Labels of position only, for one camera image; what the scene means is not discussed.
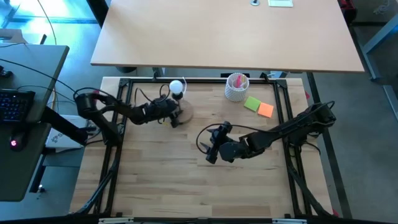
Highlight red storage box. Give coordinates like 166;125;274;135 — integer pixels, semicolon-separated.
338;0;355;15

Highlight light wooden desk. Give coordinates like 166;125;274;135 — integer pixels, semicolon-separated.
90;0;365;73

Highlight white desk plate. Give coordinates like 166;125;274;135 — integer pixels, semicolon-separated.
267;0;294;7

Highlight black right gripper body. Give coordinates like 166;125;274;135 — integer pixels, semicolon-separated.
205;121;242;165

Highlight round wooden lamp base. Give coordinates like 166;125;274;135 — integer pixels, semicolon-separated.
172;91;194;124

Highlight silver frame bracket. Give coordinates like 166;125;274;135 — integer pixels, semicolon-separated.
272;218;307;224
98;217;134;224

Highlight black backlit keyboard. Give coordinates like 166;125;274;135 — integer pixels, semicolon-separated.
0;89;36;123

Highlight black desk support beam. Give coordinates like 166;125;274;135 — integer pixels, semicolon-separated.
40;105;88;146

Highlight white textured pen cup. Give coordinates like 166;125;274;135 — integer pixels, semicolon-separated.
224;72;250;103

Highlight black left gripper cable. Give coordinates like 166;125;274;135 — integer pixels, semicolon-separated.
134;83;172;105

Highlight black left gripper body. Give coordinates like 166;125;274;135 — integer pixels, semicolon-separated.
144;98;182;128

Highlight white lightbulb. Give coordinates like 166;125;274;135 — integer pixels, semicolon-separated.
169;80;184;96

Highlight white box with logo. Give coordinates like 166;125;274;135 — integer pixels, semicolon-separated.
45;114;88;149

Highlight orange sticky note pad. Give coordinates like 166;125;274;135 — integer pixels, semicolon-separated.
257;102;275;119

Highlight grey metal table frame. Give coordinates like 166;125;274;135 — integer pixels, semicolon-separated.
362;12;398;121

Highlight small black desk object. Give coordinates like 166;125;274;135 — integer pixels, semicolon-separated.
0;65;14;78

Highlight green sticky note pad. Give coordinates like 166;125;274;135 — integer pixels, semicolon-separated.
243;96;262;113

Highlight black computer mouse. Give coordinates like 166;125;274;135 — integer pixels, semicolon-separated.
8;132;28;152

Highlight grey desk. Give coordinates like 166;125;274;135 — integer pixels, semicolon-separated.
0;43;70;202

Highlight black aluminium table frame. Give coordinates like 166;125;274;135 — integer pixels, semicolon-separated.
70;77;341;218

